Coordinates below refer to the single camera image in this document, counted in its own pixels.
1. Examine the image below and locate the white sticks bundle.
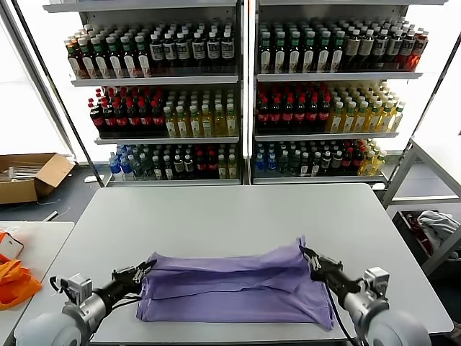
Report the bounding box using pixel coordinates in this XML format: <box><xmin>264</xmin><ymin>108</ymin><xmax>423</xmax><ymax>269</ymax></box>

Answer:
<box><xmin>0</xmin><ymin>164</ymin><xmax>37</xmax><ymax>182</ymax></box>

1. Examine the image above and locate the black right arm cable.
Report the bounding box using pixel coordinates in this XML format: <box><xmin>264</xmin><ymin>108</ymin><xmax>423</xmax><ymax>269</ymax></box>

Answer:
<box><xmin>325</xmin><ymin>283</ymin><xmax>356</xmax><ymax>342</ymax></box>

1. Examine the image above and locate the open cardboard box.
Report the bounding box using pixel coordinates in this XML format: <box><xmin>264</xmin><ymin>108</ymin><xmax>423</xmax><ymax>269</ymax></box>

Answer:
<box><xmin>0</xmin><ymin>153</ymin><xmax>76</xmax><ymax>205</ymax></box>

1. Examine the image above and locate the white and orange box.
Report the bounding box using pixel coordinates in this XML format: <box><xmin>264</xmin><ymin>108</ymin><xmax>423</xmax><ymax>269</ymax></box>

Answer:
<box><xmin>0</xmin><ymin>230</ymin><xmax>25</xmax><ymax>260</ymax></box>

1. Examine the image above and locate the grey metal frame table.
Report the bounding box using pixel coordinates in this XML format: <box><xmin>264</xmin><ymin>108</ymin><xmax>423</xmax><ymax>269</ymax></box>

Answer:
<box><xmin>381</xmin><ymin>136</ymin><xmax>461</xmax><ymax>277</ymax></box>

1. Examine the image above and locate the white grey garment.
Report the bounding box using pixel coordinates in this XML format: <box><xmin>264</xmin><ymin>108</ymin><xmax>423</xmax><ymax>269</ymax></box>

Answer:
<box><xmin>416</xmin><ymin>210</ymin><xmax>461</xmax><ymax>249</ymax></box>

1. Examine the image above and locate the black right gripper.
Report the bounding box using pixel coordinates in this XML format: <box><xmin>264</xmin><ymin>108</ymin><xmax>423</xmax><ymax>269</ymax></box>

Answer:
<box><xmin>300</xmin><ymin>247</ymin><xmax>361</xmax><ymax>300</ymax></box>

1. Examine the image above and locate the white side table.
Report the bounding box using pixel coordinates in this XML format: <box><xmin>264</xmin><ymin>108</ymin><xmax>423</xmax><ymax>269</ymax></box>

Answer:
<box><xmin>0</xmin><ymin>221</ymin><xmax>76</xmax><ymax>346</ymax></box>

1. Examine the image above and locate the orange cloth bag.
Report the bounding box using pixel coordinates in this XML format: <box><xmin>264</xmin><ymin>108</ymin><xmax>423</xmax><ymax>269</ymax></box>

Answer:
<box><xmin>0</xmin><ymin>254</ymin><xmax>43</xmax><ymax>311</ymax></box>

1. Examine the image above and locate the red drink bottle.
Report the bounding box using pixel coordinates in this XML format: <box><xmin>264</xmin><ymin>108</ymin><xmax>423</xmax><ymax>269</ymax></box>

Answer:
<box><xmin>410</xmin><ymin>30</ymin><xmax>430</xmax><ymax>71</ymax></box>

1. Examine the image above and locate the grey slanted frame pole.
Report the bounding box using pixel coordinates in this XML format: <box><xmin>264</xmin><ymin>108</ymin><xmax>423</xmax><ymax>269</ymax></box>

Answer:
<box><xmin>0</xmin><ymin>6</ymin><xmax>77</xmax><ymax>163</ymax></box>

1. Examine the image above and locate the dark bottle beige label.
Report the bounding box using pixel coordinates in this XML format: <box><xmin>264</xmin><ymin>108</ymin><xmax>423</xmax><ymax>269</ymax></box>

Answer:
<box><xmin>358</xmin><ymin>29</ymin><xmax>375</xmax><ymax>71</ymax></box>
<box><xmin>344</xmin><ymin>29</ymin><xmax>362</xmax><ymax>71</ymax></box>

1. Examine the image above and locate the grey bottle shelving unit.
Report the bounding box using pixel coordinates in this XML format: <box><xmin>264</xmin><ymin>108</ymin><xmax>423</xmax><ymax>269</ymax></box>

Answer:
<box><xmin>42</xmin><ymin>0</ymin><xmax>249</xmax><ymax>187</ymax></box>
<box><xmin>251</xmin><ymin>0</ymin><xmax>424</xmax><ymax>185</ymax></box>

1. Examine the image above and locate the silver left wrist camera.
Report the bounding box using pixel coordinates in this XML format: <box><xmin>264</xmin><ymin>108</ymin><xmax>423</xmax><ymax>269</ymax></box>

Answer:
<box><xmin>55</xmin><ymin>273</ymin><xmax>93</xmax><ymax>301</ymax></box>

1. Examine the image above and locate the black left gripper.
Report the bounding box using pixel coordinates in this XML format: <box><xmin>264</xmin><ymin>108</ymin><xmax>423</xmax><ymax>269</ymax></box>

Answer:
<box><xmin>95</xmin><ymin>259</ymin><xmax>158</xmax><ymax>306</ymax></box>

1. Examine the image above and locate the red garment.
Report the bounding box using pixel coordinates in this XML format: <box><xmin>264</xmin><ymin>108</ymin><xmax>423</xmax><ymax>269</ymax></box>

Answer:
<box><xmin>406</xmin><ymin>213</ymin><xmax>433</xmax><ymax>253</ymax></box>

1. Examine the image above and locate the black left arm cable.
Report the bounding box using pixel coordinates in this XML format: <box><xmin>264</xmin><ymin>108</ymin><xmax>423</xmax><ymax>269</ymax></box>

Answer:
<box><xmin>49</xmin><ymin>275</ymin><xmax>145</xmax><ymax>308</ymax></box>

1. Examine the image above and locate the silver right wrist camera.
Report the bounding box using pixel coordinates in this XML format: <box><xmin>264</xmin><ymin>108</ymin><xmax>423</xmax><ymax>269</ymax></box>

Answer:
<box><xmin>363</xmin><ymin>266</ymin><xmax>390</xmax><ymax>300</ymax></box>

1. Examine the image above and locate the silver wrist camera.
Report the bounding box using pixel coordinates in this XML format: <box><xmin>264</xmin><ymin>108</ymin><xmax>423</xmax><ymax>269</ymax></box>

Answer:
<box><xmin>363</xmin><ymin>266</ymin><xmax>390</xmax><ymax>300</ymax></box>
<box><xmin>55</xmin><ymin>273</ymin><xmax>93</xmax><ymax>301</ymax></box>

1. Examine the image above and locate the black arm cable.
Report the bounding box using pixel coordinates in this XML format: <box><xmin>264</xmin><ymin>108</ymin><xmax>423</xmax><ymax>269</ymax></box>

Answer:
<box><xmin>325</xmin><ymin>283</ymin><xmax>356</xmax><ymax>342</ymax></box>
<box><xmin>49</xmin><ymin>275</ymin><xmax>145</xmax><ymax>308</ymax></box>

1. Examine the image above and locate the black storage crate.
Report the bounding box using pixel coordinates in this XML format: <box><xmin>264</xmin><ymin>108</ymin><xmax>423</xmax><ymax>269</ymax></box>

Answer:
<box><xmin>391</xmin><ymin>210</ymin><xmax>439</xmax><ymax>268</ymax></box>

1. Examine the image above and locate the purple printed t-shirt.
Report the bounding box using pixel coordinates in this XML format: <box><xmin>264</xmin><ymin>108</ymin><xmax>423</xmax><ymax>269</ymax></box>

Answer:
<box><xmin>135</xmin><ymin>236</ymin><xmax>338</xmax><ymax>331</ymax></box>

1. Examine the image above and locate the dark bottle grey label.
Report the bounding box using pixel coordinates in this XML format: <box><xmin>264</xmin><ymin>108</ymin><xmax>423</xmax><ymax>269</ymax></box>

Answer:
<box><xmin>372</xmin><ymin>28</ymin><xmax>390</xmax><ymax>70</ymax></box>
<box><xmin>385</xmin><ymin>28</ymin><xmax>403</xmax><ymax>70</ymax></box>
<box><xmin>399</xmin><ymin>29</ymin><xmax>417</xmax><ymax>70</ymax></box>

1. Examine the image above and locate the black slanted frame pole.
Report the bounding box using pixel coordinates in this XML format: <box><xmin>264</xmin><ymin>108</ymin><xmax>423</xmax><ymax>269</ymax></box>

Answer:
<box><xmin>383</xmin><ymin>34</ymin><xmax>461</xmax><ymax>190</ymax></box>
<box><xmin>12</xmin><ymin>0</ymin><xmax>105</xmax><ymax>187</ymax></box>

